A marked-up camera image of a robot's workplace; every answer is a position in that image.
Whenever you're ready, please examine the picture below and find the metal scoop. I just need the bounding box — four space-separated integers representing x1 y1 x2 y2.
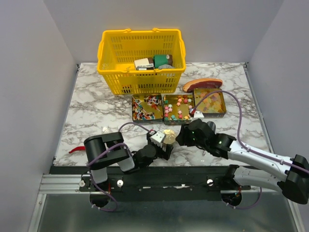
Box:
202 121 216 156

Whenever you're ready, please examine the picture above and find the round jar lid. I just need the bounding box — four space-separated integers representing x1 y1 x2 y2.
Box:
163 129 177 145

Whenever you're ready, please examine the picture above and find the tin of star candies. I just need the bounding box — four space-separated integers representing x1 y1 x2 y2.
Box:
163 94 195 125

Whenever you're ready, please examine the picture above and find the tin of lollipops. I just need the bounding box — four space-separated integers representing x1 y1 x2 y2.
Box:
131 93 163 124

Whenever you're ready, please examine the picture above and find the clear glass jar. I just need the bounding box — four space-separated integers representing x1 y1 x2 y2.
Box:
162 143 173 152

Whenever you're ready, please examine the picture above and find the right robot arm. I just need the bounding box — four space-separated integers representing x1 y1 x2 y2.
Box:
176 119 309 204

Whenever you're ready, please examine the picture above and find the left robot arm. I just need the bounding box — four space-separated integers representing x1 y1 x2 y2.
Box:
84 130 176 191

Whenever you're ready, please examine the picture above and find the tin of gummy candies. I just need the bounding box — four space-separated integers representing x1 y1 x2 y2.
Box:
194 88 226 118

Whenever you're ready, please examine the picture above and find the fake meat slice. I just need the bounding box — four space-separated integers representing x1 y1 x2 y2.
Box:
183 78 223 93

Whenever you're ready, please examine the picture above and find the grey pouch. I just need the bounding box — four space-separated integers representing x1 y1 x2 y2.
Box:
158 64 174 70

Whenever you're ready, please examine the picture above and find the red chili pepper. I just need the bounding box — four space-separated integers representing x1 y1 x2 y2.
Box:
69 146 85 154

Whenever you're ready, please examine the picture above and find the green brown package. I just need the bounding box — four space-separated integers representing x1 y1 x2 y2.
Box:
153 54 173 69

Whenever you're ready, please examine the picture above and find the white brown box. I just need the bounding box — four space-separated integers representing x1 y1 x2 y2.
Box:
134 58 154 69

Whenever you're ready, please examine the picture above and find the black flat box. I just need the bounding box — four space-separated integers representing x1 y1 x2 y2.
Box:
136 67 154 71

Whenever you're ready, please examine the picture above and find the yellow plastic shopping basket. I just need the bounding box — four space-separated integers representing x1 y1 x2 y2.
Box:
97 28 186 95

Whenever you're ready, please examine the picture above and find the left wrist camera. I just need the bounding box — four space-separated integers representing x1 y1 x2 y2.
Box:
150 131 166 147

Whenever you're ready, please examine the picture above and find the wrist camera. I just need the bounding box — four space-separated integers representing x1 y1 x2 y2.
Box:
193 111 204 119
150 131 166 147

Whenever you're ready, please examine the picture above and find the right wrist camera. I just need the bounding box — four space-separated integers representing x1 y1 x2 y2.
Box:
193 111 204 119

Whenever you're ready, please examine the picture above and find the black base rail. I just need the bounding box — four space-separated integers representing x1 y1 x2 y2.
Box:
49 165 283 203

